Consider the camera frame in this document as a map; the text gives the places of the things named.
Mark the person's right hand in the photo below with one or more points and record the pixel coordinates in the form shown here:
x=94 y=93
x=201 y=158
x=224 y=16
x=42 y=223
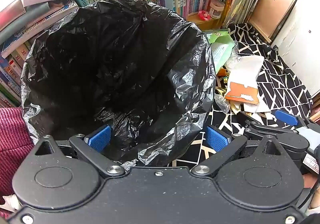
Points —
x=311 y=180

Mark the white tissue paper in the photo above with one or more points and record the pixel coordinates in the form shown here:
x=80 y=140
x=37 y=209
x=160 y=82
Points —
x=247 y=66

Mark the clear plastic wrapper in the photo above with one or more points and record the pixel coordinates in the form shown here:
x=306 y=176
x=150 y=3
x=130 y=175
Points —
x=221 y=104

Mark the brown kraft notebook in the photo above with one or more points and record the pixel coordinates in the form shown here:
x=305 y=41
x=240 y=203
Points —
x=272 y=6

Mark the small white jar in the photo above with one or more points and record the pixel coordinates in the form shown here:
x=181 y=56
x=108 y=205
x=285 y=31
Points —
x=217 y=9

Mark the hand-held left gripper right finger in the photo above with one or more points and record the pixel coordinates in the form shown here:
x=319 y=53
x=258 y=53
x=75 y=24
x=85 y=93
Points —
x=216 y=139

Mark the pink striped cloth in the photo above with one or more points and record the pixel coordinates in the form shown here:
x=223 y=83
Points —
x=12 y=134

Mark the black and white patterned cloth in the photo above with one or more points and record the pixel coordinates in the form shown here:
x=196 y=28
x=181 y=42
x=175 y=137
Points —
x=275 y=76

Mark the green wrapper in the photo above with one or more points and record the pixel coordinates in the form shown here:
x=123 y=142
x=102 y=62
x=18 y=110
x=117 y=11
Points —
x=217 y=35

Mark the small pink toy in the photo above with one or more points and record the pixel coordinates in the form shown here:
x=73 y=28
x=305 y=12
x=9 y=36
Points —
x=203 y=15

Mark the silver flat box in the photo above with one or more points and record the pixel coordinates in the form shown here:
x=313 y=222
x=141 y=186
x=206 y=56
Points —
x=10 y=14

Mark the green snack packet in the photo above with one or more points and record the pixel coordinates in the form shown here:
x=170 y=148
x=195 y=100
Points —
x=222 y=52

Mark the row of thin picture books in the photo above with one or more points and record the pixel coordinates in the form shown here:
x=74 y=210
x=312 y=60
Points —
x=240 y=1

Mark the black trash bag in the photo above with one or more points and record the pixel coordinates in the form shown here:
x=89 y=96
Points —
x=112 y=64

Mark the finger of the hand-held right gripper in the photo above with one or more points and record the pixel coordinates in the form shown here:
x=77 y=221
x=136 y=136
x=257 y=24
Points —
x=286 y=117
x=265 y=130

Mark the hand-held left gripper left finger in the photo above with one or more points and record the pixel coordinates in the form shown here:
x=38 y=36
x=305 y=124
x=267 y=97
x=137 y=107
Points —
x=100 y=137

